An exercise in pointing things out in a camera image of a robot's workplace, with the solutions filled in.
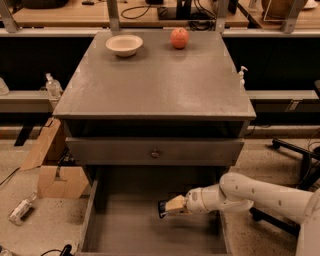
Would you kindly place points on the white paper bowl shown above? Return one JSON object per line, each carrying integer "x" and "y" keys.
{"x": 124, "y": 45}

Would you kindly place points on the red apple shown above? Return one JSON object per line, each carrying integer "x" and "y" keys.
{"x": 179, "y": 38}

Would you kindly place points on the open grey middle drawer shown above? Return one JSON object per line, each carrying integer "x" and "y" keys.
{"x": 122, "y": 216}

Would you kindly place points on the black object bottom edge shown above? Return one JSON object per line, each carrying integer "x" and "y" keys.
{"x": 66, "y": 251}

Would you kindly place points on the clear sanitizer bottle left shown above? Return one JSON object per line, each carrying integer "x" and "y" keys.
{"x": 53, "y": 86}

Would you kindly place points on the closed grey top drawer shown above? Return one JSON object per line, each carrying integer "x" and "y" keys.
{"x": 173, "y": 151}

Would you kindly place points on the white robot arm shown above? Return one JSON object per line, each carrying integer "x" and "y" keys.
{"x": 236, "y": 193}

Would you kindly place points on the round metal drawer knob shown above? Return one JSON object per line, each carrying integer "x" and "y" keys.
{"x": 154, "y": 153}

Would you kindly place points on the white pump bottle right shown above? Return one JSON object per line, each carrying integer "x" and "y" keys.
{"x": 241, "y": 74}

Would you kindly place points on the wooden background desk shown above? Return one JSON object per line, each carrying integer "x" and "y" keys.
{"x": 132, "y": 14}

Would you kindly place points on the plastic bottle on floor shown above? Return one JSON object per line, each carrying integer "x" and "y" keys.
{"x": 19, "y": 212}

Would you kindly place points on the brown cardboard box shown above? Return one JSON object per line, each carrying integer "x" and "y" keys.
{"x": 54, "y": 179}

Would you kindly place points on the grey drawer cabinet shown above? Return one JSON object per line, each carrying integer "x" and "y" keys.
{"x": 160, "y": 92}

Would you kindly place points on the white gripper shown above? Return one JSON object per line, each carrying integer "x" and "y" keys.
{"x": 193, "y": 199}

